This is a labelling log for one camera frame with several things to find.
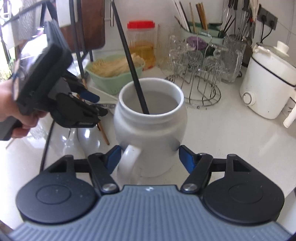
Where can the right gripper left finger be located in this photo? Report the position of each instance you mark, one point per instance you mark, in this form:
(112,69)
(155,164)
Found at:
(102,166)

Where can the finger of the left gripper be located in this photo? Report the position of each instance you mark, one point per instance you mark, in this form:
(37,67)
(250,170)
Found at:
(99,110)
(88,96)

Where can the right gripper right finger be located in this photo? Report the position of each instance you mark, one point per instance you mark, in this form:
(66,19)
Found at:
(198,166)

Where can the wooden chopstick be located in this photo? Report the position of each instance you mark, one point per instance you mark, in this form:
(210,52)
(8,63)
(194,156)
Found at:
(99,125)

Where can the white ceramic jar mug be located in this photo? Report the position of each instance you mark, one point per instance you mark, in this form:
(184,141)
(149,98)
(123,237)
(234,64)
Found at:
(149,141)

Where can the black chopstick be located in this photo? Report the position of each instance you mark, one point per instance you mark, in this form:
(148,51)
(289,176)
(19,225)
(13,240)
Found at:
(133,72)

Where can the silver metal spoon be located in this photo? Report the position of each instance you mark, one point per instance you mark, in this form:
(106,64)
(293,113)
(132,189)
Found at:
(105,105)

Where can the person's left hand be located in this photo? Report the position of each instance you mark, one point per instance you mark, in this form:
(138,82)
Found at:
(10,108)

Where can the white ceramic soup spoon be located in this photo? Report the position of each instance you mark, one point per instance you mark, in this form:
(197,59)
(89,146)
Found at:
(91,140)

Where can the green plastic basket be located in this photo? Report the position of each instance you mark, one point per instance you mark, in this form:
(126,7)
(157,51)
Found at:
(110,74)

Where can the black metal rack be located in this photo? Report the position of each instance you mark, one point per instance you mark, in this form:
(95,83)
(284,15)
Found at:
(15,28)

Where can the brown wooden cutting board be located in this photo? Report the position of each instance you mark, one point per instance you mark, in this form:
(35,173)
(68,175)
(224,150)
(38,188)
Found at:
(89,23)

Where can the red lid plastic jar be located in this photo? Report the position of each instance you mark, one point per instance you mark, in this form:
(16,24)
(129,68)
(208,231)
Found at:
(141,40)

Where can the white electric cooker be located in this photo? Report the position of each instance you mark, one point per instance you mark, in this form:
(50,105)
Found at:
(269,80)

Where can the glass pitcher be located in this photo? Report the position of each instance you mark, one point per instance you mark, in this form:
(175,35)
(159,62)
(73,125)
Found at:
(232,58)

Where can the green chopstick holder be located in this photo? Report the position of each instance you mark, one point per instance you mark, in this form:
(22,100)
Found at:
(203,32)

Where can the metal wire cup rack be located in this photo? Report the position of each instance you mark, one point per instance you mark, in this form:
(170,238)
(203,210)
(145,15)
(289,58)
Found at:
(195,65)

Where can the black wall socket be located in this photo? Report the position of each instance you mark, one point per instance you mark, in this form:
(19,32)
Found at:
(267,18)

